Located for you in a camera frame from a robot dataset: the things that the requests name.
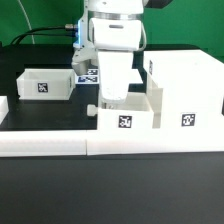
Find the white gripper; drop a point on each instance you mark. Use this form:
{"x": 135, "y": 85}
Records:
{"x": 115, "y": 42}

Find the white front drawer tray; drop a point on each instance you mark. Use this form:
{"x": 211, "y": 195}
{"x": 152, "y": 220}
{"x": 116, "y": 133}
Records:
{"x": 135, "y": 114}

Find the white drawer tray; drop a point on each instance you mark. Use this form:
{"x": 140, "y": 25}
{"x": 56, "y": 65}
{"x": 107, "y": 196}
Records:
{"x": 46, "y": 84}
{"x": 135, "y": 114}

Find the white drawer cabinet box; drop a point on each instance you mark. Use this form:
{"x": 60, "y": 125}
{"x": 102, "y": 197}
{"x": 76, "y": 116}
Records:
{"x": 185, "y": 88}

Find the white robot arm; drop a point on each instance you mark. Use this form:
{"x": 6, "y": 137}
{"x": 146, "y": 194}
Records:
{"x": 84, "y": 51}

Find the white rear drawer tray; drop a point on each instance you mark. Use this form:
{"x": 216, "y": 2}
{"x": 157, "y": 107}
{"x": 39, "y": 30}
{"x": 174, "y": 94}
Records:
{"x": 46, "y": 84}

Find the white marker tag sheet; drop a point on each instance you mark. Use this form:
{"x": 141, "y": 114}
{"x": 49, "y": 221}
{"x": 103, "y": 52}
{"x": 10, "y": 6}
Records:
{"x": 92, "y": 77}

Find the white front wall bar right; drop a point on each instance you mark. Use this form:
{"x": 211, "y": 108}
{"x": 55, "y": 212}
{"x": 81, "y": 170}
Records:
{"x": 184, "y": 140}

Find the white side wall bar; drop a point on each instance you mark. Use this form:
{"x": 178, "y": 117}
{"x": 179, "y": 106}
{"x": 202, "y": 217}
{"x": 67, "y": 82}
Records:
{"x": 3, "y": 108}

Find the white front wall bar left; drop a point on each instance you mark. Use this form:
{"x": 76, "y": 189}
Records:
{"x": 42, "y": 143}

